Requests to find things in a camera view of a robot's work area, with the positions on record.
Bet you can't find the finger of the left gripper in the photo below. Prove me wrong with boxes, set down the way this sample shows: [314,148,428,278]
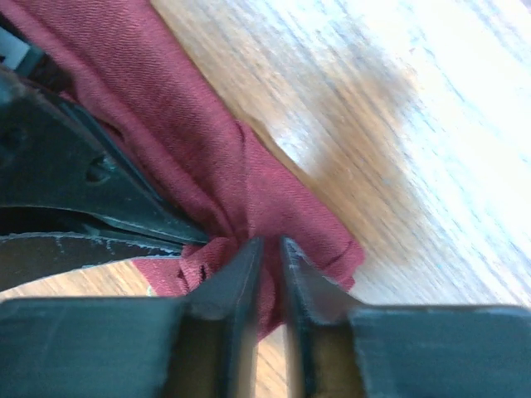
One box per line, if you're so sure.
[1,68,208,245]
[1,233,183,291]

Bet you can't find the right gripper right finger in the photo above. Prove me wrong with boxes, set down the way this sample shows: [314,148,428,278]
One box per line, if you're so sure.
[281,238,530,397]

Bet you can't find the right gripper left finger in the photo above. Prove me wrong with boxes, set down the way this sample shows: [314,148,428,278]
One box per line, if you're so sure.
[1,238,263,397]

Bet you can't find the dark red cloth napkin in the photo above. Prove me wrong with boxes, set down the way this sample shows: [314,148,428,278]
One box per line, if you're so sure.
[1,1,364,337]

